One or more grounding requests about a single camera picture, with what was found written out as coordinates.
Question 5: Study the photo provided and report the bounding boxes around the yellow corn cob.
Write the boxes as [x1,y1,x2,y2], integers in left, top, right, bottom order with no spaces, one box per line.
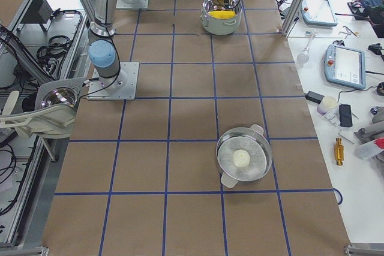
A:
[208,10,236,19]

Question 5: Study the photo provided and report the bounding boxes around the black smartphone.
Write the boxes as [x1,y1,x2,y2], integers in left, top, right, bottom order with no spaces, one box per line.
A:
[338,104,353,128]

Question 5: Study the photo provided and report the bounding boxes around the grey chair with bowl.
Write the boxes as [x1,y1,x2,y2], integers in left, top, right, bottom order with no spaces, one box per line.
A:
[1,77,86,139]

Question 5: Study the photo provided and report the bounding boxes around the blue teach pendant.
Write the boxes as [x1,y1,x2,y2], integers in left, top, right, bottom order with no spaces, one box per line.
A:
[301,0,338,27]
[323,44,366,90]

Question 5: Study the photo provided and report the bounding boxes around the blue teach pendant far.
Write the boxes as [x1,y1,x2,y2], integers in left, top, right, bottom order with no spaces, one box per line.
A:
[301,0,338,27]

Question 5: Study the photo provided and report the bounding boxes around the black power adapter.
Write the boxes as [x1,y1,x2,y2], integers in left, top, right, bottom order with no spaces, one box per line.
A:
[305,91,325,104]

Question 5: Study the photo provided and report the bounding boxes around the gold brass fitting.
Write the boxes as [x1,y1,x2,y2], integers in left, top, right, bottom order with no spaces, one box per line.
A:
[334,137,344,166]

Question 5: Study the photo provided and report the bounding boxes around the steel steamer pot with lid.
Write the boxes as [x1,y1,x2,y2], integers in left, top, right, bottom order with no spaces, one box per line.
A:
[215,124,272,188]

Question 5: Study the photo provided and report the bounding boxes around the blue teach pendant near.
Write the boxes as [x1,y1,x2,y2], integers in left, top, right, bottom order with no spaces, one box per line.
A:
[323,44,366,90]

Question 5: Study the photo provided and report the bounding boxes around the pale green steel pot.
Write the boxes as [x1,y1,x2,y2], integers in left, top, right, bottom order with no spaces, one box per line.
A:
[200,0,242,35]

